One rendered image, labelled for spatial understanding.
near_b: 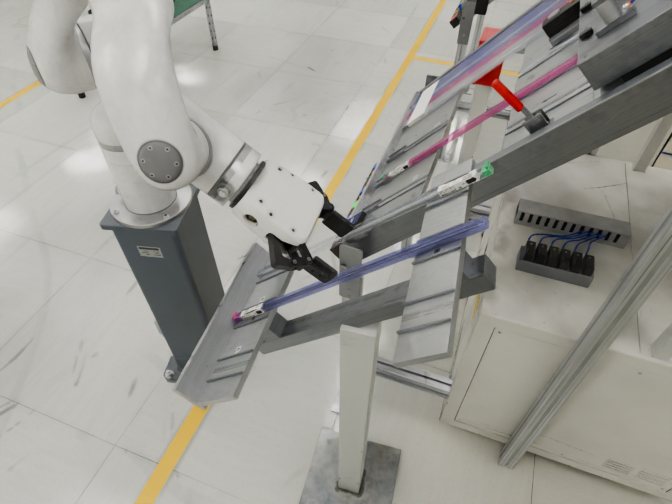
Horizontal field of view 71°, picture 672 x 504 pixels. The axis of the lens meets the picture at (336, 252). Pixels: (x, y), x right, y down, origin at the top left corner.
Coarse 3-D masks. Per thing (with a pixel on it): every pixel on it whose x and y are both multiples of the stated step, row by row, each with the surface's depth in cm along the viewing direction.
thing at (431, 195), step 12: (480, 168) 63; (492, 168) 63; (432, 192) 68; (408, 204) 70; (420, 204) 69; (384, 216) 73; (396, 216) 72; (360, 228) 76; (324, 240) 82; (336, 240) 80; (312, 252) 84; (264, 276) 93
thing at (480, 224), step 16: (464, 224) 57; (480, 224) 55; (432, 240) 60; (448, 240) 58; (384, 256) 65; (400, 256) 63; (352, 272) 68; (368, 272) 67; (304, 288) 75; (320, 288) 72; (272, 304) 79; (240, 320) 86
